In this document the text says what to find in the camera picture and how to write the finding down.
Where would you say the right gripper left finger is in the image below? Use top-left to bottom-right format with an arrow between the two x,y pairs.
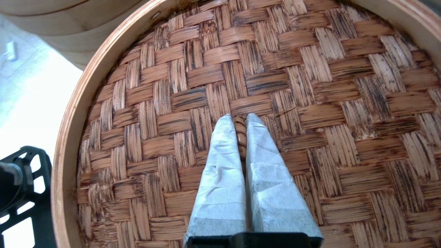
184,114 -> 248,247

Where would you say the large bamboo steamer basket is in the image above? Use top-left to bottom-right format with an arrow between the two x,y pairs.
40,14 -> 150,70

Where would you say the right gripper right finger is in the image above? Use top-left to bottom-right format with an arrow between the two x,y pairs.
245,113 -> 324,239

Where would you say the black lattice frame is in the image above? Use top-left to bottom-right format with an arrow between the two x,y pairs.
0,146 -> 57,248

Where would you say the woven bamboo steamer lid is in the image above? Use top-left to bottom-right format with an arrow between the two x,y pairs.
51,0 -> 441,248

